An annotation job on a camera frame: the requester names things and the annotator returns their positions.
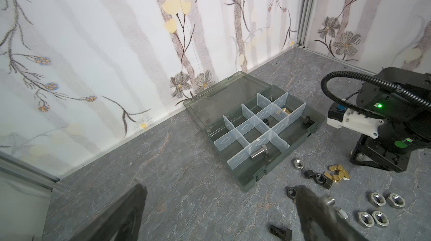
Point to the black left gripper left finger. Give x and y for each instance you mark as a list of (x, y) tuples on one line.
[(120, 222)]

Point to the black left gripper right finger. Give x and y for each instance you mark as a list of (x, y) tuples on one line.
[(320, 222)]

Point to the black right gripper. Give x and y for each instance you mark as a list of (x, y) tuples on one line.
[(369, 152)]

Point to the brass wing nuts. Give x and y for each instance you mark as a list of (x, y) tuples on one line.
[(337, 173)]

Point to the brass nut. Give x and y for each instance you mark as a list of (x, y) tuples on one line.
[(286, 110)]

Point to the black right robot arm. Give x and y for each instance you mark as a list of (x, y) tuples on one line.
[(392, 113)]

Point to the black hex bolt lower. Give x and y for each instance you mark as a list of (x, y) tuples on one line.
[(282, 234)]

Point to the silver hex nut row right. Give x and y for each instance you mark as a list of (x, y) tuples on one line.
[(396, 201)]

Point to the black nut pair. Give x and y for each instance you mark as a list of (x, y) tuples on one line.
[(320, 179)]

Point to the silver hex nut row middle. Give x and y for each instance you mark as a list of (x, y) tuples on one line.
[(376, 199)]

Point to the silver hex nut upper row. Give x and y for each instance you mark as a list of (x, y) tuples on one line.
[(380, 219)]

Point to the silver hex nut top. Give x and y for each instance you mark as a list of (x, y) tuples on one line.
[(298, 164)]

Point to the green plastic compartment organizer box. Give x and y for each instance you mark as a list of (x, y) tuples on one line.
[(231, 113)]

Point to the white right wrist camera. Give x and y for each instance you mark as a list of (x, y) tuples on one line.
[(342, 117)]

